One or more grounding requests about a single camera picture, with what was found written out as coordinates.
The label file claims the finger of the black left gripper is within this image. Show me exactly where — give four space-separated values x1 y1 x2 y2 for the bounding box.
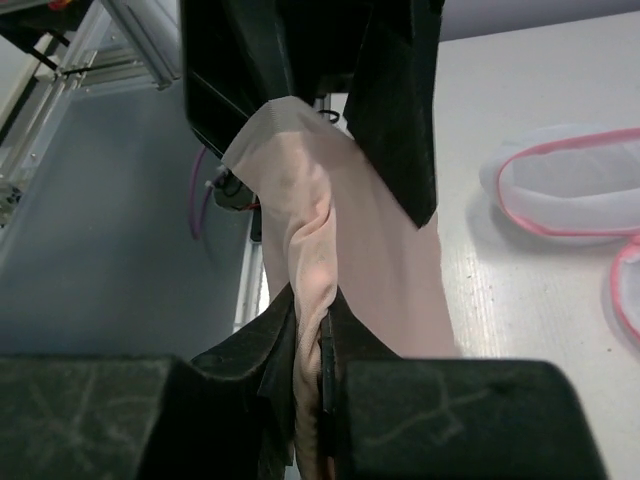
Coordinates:
345 1 444 228

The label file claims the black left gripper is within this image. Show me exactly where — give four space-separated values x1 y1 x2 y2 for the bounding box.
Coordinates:
180 0 370 156

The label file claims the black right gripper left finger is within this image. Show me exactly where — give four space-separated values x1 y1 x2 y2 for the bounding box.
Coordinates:
192 285 296 479

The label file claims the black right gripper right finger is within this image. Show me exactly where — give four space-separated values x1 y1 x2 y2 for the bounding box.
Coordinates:
319 291 399 479

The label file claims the pink beige bra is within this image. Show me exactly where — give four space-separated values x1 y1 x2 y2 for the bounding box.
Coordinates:
223 96 459 479

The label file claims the mesh laundry bag pink trim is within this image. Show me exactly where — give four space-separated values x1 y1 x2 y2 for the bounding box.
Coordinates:
479 124 639 352

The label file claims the aluminium frame rail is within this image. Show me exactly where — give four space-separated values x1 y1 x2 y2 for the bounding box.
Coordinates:
1 1 193 226

